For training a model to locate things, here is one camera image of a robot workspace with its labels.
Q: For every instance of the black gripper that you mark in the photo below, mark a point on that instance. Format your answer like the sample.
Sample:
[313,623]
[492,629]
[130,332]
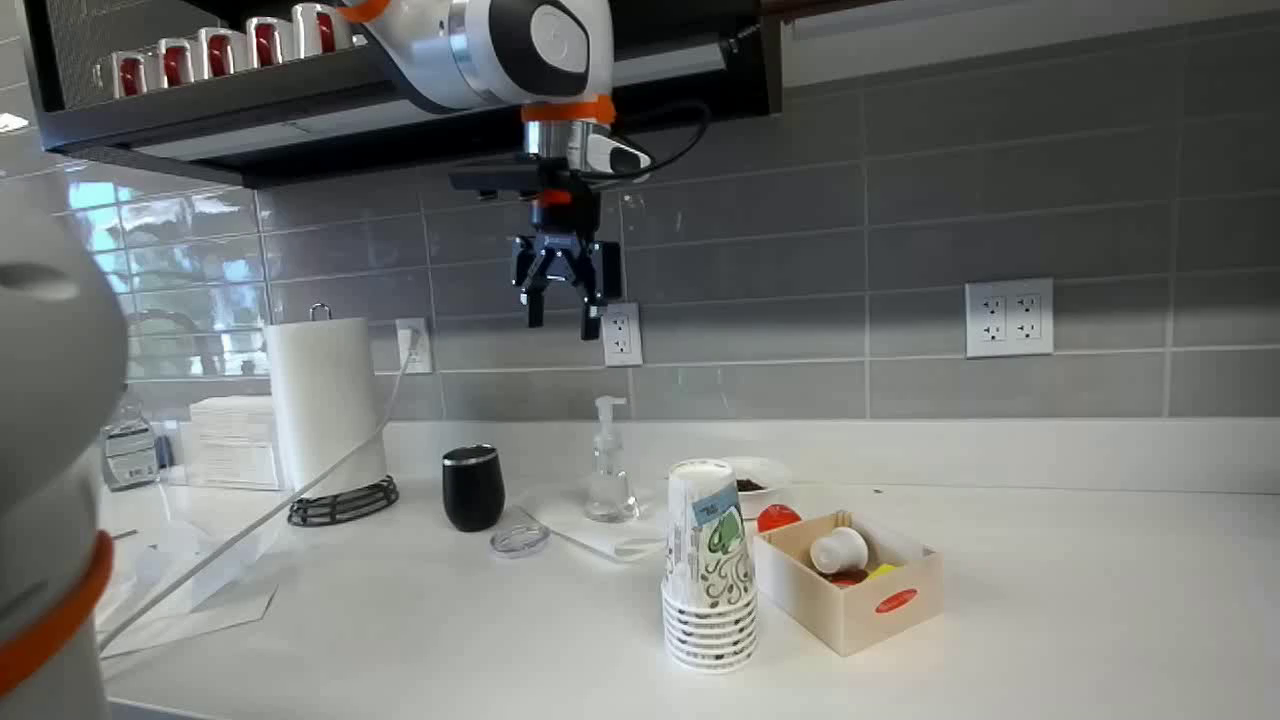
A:
[564,244]

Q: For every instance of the white coffee pod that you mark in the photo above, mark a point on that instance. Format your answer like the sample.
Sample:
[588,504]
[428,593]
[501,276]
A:
[839,548]

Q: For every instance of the white napkin box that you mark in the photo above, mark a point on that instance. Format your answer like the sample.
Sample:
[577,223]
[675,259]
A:
[234,442]

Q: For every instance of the light wooden box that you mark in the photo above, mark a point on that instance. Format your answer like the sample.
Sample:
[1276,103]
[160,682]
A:
[854,619]

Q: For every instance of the small white printed box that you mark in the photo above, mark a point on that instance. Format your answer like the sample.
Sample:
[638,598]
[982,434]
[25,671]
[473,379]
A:
[130,452]

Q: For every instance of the clear soap pump bottle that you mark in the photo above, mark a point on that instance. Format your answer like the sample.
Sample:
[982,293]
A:
[608,481]

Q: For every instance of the black tumbler cup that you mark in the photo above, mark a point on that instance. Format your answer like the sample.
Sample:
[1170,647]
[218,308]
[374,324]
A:
[473,491]

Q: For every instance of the white flat tray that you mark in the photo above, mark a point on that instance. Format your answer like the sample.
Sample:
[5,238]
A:
[583,524]

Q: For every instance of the clear round lid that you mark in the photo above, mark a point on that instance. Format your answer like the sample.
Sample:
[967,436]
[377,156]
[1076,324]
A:
[516,539]

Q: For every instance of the white paper towel roll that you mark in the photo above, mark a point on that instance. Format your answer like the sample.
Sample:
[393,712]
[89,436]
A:
[327,402]

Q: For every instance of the black paper towel holder base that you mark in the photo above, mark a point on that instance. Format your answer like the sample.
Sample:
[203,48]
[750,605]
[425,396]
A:
[344,504]

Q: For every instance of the stack of printed paper cups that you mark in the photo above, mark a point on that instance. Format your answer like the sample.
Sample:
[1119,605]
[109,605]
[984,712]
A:
[705,572]

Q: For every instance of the clear acrylic panel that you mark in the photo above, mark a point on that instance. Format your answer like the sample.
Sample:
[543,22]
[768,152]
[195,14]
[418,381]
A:
[224,442]

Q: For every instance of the red and white mug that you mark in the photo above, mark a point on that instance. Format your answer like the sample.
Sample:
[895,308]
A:
[266,40]
[175,60]
[320,30]
[221,53]
[130,75]

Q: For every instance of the yellow toy block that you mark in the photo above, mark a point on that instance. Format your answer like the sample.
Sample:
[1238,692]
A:
[881,572]

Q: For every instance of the white single wall outlet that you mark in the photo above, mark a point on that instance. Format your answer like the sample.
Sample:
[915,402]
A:
[414,344]
[620,332]

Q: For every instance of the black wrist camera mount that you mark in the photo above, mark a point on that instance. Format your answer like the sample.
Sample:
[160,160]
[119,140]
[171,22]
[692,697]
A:
[501,177]

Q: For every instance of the black wall shelf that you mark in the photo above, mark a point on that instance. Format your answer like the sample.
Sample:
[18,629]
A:
[266,124]

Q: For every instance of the white double wall outlet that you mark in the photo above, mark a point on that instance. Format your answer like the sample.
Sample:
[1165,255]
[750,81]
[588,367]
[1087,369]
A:
[1009,317]

